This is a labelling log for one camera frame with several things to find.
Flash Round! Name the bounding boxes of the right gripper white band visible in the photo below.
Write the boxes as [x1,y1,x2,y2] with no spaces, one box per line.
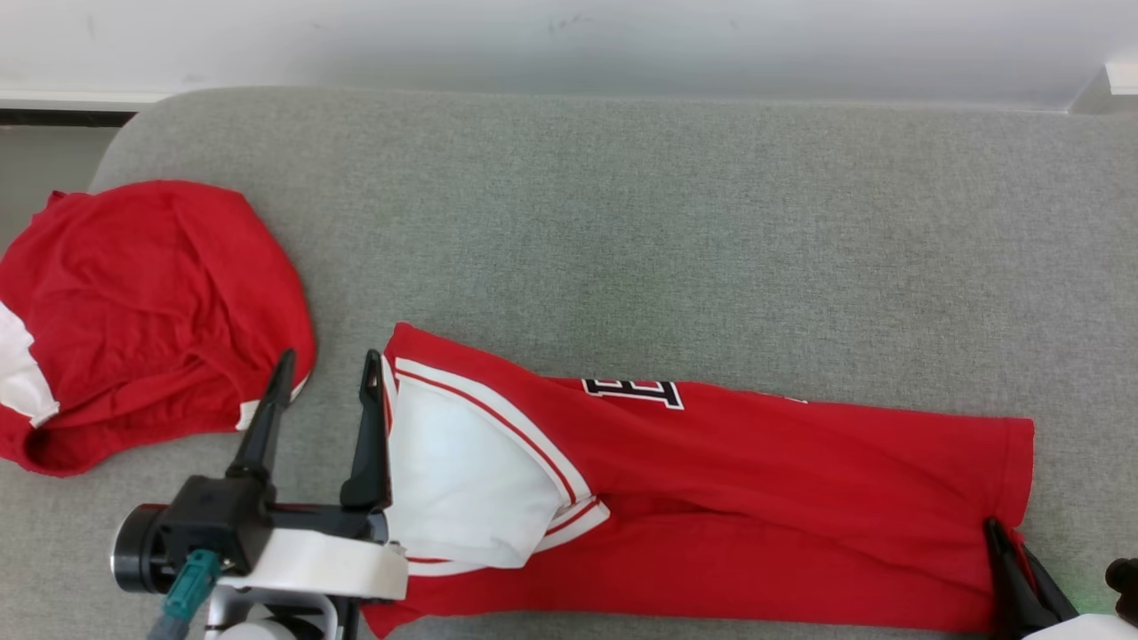
[983,517,1138,640]

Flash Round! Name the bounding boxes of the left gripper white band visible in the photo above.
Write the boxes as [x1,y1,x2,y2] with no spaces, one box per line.
[222,348,408,640]

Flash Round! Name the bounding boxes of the red shorts white side stripe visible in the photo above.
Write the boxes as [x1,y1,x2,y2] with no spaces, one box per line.
[0,180,318,478]

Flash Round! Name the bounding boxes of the red white sleeved jersey shirt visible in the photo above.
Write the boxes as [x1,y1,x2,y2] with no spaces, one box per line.
[360,322,1037,639]

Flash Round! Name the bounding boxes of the grey fabric sofa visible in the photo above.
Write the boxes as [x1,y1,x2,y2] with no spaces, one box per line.
[0,86,1138,640]

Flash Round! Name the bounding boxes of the white skirting board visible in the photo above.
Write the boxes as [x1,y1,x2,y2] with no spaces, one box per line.
[0,89,172,110]

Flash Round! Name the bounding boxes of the teal left cable plug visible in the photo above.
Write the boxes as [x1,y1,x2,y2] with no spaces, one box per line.
[145,549,222,640]

